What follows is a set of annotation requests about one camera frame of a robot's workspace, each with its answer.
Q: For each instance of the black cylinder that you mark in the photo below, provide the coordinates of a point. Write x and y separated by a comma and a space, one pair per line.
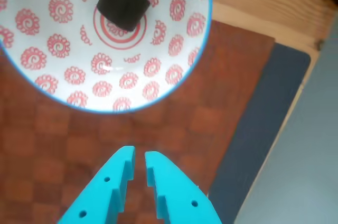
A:
121, 4

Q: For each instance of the brown checkered leather mat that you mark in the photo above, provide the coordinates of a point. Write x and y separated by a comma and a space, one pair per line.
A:
185, 129

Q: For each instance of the white bowl with red flowers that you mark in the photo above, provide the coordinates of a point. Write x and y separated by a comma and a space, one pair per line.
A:
79, 57

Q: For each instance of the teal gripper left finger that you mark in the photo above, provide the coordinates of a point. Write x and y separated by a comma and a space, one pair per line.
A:
105, 197

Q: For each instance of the dark grey desk pad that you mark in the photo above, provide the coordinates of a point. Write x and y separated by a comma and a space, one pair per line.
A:
258, 129

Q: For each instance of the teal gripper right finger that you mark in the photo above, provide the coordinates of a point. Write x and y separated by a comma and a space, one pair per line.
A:
182, 203

